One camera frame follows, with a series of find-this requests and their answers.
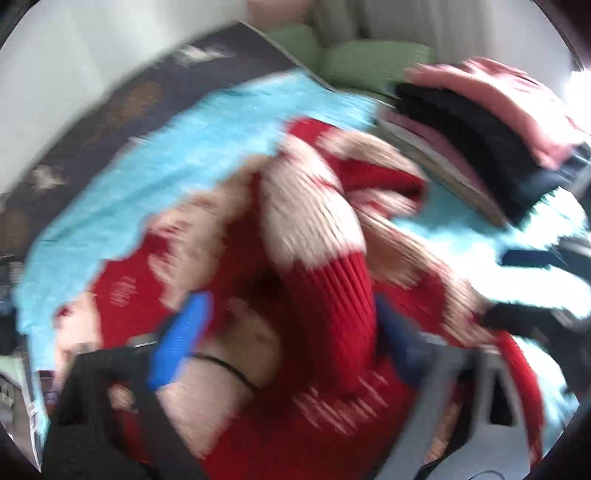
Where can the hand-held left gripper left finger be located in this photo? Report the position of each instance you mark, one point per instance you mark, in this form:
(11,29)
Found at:
(178,344)

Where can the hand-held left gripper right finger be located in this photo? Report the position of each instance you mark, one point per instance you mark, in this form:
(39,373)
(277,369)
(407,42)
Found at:
(398,339)

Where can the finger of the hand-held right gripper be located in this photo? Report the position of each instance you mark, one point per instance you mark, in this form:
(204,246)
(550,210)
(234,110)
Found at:
(521,318)
(526,258)

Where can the red and beige knit sweater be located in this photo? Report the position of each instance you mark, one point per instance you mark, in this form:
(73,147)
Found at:
(318,221)

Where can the stack of folded clothes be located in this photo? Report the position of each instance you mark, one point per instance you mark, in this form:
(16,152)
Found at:
(466,129)

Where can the pink and beige folded garment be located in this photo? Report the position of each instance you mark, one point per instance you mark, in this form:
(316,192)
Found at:
(443,170)

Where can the light blue fluffy blanket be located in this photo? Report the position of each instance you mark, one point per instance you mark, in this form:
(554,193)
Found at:
(138,184)

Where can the green pillow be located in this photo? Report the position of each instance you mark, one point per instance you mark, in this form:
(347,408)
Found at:
(374,62)
(293,44)

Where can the dark patterned blanket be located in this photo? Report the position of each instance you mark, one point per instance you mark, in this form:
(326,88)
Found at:
(152,90)

